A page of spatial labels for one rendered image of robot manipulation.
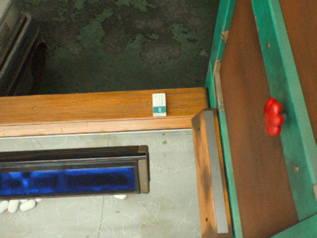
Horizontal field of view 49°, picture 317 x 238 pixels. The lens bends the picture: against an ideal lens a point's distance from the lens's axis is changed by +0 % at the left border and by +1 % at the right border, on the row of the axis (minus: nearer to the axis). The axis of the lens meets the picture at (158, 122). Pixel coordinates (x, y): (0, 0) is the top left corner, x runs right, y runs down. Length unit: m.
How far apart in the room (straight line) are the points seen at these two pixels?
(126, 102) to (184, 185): 0.28
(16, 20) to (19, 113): 0.84
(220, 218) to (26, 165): 0.40
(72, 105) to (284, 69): 0.68
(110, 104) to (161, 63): 1.04
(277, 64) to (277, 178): 0.15
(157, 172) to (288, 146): 0.53
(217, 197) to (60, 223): 0.39
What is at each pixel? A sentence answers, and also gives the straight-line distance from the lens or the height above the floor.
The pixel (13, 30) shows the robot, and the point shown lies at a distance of 1.77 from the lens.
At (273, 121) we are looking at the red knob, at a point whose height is 1.25.
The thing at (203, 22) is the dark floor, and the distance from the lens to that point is 2.15.
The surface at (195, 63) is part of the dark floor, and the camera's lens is 1.96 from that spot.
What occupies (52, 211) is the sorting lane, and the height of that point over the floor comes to 0.74.
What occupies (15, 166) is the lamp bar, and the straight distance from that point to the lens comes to 0.55.
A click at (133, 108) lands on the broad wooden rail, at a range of 0.94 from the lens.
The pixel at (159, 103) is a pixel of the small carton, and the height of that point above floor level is 0.78.
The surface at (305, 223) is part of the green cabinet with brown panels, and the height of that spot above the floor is 1.23.
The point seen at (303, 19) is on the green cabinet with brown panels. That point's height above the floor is 1.31.
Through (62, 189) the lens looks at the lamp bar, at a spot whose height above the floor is 1.07.
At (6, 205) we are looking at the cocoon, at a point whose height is 0.76.
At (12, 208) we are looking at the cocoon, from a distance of 0.92.
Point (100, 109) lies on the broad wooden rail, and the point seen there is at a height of 0.76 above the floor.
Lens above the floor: 1.59
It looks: 64 degrees down
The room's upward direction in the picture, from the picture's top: 3 degrees counter-clockwise
